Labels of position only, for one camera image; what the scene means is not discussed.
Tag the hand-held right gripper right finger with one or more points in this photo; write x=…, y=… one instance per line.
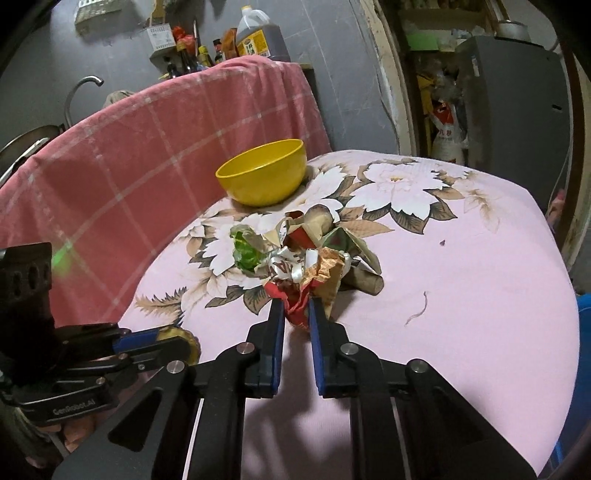
x=317, y=350

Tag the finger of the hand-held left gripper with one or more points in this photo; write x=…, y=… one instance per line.
x=134, y=340
x=152, y=353

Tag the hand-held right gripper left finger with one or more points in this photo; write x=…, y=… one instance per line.
x=277, y=350

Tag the yellow wrapper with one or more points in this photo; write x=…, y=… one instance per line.
x=191, y=347

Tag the white red wrapper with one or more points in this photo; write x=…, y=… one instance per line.
x=288, y=265

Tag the red brown torn paper cup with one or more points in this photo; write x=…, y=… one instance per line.
x=307, y=228

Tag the blue plastic basin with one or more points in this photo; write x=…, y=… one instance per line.
x=582, y=332

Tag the person's left hand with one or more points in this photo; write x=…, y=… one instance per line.
x=78, y=434

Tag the orange brown crumpled wrapper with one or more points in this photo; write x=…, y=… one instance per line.
x=330, y=272

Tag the green plastic wrapper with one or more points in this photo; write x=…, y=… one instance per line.
x=244, y=251

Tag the pink floral blanket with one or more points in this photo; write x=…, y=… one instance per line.
x=461, y=286

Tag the pink checked blanket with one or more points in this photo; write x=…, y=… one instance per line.
x=138, y=175

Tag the yellow plastic bowl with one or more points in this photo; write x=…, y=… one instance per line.
x=263, y=177

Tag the metal faucet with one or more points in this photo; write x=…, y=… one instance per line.
x=74, y=97

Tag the white red sack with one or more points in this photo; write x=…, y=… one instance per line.
x=450, y=134

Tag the pink slipper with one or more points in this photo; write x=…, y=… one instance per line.
x=556, y=205

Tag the dark sauce bottle red cap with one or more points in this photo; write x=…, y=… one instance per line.
x=183, y=57

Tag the sauce bottle yellow cap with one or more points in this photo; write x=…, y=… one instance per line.
x=204, y=57

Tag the small dark sauce bottle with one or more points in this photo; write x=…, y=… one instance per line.
x=218, y=50

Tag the grey metal cabinet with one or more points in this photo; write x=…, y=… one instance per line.
x=512, y=115

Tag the orange seasoning packet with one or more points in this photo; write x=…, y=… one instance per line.
x=229, y=44

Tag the large cooking oil bottle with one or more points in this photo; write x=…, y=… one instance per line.
x=259, y=39

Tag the wooden door plank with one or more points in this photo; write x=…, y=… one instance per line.
x=577, y=161

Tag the green board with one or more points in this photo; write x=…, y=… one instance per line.
x=422, y=41

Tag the metal pot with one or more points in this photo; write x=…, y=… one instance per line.
x=512, y=30

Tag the pale door frame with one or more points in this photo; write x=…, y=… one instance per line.
x=392, y=78

